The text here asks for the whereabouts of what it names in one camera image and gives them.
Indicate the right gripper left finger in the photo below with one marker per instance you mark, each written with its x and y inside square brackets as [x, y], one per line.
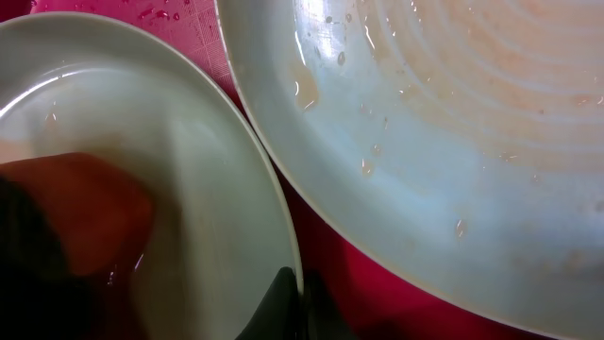
[276, 318]

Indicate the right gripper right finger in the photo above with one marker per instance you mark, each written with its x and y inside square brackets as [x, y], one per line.
[322, 318]

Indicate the orange green sponge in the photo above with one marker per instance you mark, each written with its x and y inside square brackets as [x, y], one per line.
[102, 216]

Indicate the white plate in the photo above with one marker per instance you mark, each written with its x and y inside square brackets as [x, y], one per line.
[458, 143]
[74, 82]

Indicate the red plastic tray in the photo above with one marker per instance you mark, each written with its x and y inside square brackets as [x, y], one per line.
[374, 302]

